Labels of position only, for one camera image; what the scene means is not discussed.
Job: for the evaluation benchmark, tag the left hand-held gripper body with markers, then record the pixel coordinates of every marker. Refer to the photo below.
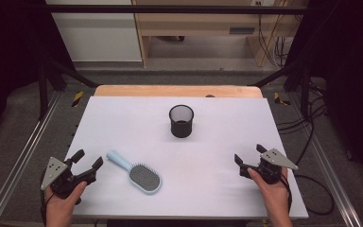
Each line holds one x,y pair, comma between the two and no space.
61,181

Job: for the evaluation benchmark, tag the yellow black tape marker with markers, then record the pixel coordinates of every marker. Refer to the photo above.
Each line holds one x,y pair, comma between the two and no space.
77,98
279,99

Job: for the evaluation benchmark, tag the wooden desk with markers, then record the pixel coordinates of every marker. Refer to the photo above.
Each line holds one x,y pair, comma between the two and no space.
198,23

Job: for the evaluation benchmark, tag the black mesh cup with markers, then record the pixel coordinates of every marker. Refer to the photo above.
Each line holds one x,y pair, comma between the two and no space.
181,127

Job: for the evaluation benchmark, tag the black curtain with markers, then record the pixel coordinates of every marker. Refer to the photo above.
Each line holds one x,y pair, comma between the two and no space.
353,78
9,56

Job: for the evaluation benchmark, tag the black horizontal frame bar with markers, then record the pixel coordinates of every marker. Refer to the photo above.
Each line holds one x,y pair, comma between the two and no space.
170,9

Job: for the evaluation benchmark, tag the aluminium rail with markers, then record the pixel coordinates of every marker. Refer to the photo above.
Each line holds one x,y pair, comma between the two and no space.
22,151
331,164

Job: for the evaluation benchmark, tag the person's right hand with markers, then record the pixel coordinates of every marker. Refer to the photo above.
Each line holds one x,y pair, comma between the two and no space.
274,195

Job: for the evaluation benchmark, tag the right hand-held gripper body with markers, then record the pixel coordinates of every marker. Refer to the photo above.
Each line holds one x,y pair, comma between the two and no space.
269,171

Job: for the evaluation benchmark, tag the light blue hairbrush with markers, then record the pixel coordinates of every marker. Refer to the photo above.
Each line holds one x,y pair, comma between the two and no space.
145,178

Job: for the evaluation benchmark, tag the black metal stand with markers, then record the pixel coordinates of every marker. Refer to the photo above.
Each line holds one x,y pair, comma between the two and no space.
304,91
43,91

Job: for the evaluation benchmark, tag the white cabinet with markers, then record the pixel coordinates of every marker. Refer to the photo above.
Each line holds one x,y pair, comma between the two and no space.
100,34

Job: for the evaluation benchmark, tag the person's left hand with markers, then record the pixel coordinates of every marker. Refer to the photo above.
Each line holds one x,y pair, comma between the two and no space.
61,206

